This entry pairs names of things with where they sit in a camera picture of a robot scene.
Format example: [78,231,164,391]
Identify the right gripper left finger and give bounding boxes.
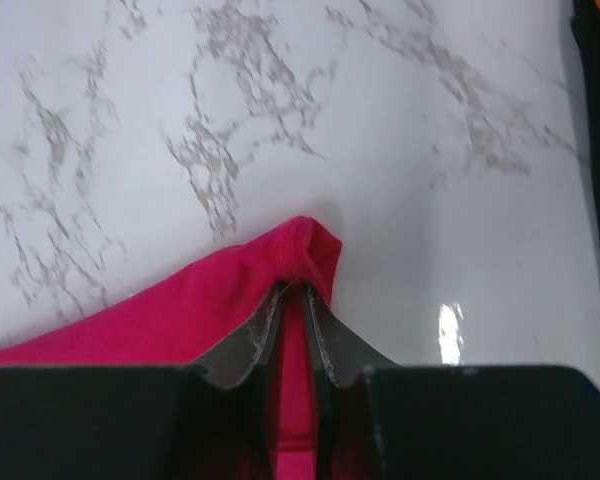
[195,283,286,479]

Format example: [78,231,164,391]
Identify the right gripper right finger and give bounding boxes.
[302,286,396,479]

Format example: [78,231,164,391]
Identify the red t-shirt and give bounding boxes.
[0,217,341,479]

